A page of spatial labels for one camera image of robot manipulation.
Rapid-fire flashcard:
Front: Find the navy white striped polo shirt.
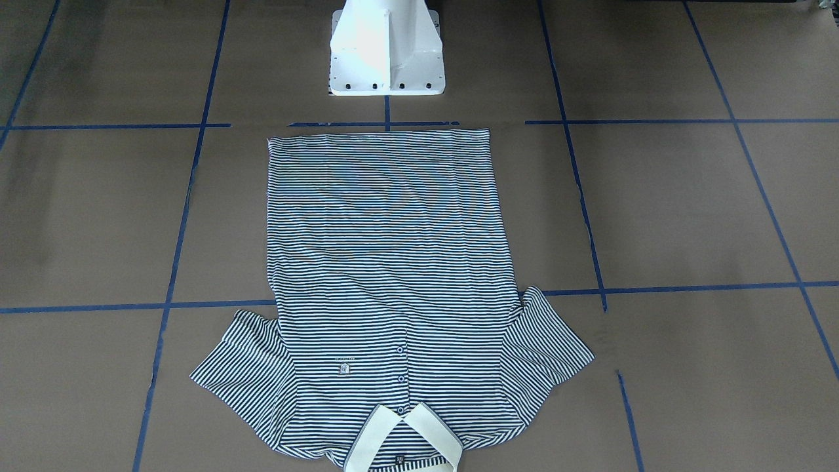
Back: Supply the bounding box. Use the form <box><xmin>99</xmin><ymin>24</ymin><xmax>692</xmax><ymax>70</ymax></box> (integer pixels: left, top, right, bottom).
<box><xmin>191</xmin><ymin>129</ymin><xmax>595</xmax><ymax>471</ymax></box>

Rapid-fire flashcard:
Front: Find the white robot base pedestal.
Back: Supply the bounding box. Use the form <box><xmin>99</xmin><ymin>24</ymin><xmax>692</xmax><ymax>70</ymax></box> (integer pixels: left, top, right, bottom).
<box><xmin>328</xmin><ymin>1</ymin><xmax>446</xmax><ymax>96</ymax></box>

